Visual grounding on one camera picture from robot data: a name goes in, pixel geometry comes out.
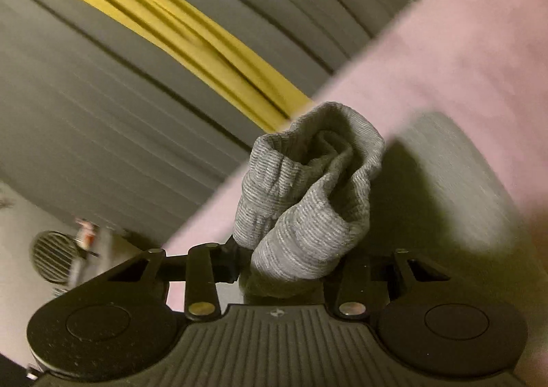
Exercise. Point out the yellow curtain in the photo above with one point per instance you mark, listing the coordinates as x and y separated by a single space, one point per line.
171 31

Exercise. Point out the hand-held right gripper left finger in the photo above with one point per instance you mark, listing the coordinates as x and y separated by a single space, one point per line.
201 275

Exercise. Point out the grey sweatpants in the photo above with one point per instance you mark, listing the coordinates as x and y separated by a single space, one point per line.
308 198

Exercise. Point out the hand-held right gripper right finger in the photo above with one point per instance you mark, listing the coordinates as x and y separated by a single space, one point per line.
351 278

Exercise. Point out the round white fan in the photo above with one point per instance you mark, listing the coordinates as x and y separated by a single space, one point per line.
53 257

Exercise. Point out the pink bed sheet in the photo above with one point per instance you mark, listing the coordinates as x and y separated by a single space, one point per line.
436 53

